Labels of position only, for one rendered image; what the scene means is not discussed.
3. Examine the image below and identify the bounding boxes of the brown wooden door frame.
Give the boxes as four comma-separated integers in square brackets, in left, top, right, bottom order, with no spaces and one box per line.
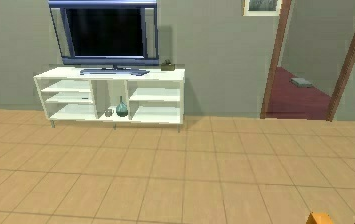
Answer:
[259,0,355,122]

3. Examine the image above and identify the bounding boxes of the teal glass vase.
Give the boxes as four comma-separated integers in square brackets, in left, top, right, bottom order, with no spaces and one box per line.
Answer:
[115,95,129,118]

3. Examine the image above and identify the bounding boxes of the blue framed television set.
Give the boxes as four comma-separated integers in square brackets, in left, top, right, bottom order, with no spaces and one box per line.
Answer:
[47,0,160,77]

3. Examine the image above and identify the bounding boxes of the small dark olive box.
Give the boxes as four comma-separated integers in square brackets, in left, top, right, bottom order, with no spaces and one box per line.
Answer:
[160,59,176,72]

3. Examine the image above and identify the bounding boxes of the flat grey laptop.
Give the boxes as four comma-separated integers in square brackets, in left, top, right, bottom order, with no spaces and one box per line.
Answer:
[290,77,314,89]

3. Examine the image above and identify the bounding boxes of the white framed wall picture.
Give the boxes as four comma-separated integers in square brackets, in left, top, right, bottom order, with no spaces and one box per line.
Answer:
[242,0,283,18]

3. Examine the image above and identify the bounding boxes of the white television shelf unit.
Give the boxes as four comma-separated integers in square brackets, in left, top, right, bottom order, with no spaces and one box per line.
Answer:
[33,66,186,134]

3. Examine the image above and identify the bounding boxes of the orange block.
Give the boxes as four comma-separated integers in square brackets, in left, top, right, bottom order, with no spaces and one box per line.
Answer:
[305,212,335,224]

